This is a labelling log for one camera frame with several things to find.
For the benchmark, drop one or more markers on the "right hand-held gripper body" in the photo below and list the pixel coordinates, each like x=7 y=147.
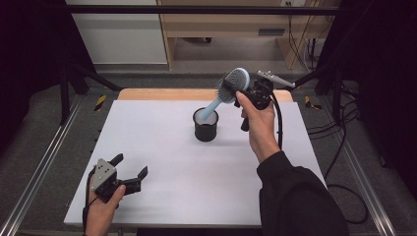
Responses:
x=260 y=95

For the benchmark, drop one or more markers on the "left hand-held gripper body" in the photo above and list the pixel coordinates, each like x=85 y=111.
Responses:
x=103 y=175

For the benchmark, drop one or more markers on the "light blue hairbrush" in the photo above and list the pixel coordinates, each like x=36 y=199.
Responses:
x=237 y=77

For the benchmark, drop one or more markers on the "black mesh pen holder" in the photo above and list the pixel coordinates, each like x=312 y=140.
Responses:
x=205 y=132

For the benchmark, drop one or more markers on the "person's right hand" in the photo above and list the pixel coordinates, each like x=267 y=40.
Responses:
x=262 y=131

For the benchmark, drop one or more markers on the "person's left hand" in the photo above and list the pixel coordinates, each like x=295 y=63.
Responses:
x=100 y=216

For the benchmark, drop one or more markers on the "white table sheet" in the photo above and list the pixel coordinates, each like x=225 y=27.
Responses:
x=183 y=183

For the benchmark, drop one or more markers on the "light wooden desk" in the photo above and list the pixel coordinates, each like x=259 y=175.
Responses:
x=226 y=24

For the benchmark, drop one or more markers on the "wooden table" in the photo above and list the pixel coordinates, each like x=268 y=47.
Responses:
x=164 y=94

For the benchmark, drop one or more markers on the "white cabinet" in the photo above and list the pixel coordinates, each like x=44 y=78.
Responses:
x=121 y=36

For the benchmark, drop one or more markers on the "black curtain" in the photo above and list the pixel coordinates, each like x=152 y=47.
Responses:
x=387 y=65
x=29 y=49

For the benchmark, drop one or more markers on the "aluminium rail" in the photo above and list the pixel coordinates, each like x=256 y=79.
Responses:
x=42 y=164
x=364 y=183

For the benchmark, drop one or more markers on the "black frame strut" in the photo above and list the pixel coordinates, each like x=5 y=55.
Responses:
x=337 y=95
x=65 y=95

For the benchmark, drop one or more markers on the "black horizontal frame bar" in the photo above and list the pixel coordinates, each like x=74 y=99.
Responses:
x=196 y=9

